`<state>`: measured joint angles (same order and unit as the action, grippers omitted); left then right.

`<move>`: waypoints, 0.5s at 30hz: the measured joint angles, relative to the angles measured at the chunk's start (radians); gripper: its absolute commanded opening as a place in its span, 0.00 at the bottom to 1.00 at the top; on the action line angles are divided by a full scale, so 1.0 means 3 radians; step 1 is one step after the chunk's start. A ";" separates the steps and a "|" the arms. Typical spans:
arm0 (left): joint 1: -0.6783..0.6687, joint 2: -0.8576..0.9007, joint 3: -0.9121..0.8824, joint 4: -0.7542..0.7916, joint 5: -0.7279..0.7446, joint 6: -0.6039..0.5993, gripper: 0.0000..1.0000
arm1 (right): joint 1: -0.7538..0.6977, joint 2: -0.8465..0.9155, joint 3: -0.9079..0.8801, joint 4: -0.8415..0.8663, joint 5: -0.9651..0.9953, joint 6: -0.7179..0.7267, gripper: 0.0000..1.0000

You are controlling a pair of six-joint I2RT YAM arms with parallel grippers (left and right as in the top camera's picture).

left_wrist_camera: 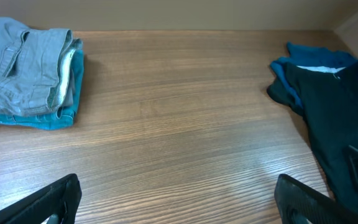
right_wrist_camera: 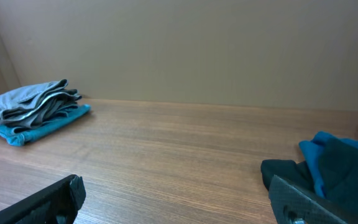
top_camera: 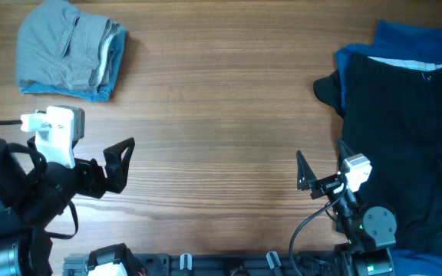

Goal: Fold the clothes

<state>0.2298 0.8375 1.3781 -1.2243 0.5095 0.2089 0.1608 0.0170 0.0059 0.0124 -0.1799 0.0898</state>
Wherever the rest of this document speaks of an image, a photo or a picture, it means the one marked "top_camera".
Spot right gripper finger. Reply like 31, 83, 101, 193
296, 150, 317, 191
337, 137, 355, 160

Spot grey shorts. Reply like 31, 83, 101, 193
16, 0, 118, 90

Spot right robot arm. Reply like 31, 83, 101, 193
289, 139, 397, 275

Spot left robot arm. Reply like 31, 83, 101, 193
0, 138, 135, 276

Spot folded light blue jeans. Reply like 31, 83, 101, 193
20, 23, 126, 102

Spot black garment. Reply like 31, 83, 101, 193
313, 54, 442, 257

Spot blue shirt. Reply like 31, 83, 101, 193
335, 20, 442, 107

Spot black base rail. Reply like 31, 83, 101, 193
62, 243, 394, 276

